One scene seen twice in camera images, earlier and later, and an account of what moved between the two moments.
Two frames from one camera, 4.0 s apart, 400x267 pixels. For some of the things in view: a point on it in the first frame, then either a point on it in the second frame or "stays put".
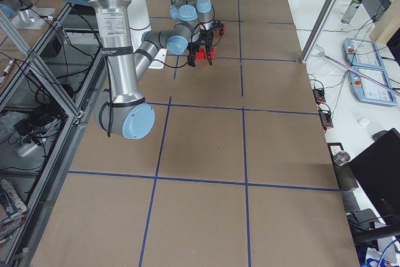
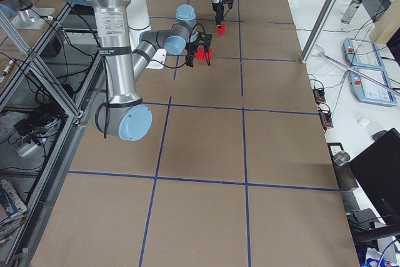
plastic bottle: [353, 7] stays put
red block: [200, 54] stays put
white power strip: [27, 149] stays put
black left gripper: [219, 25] to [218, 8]
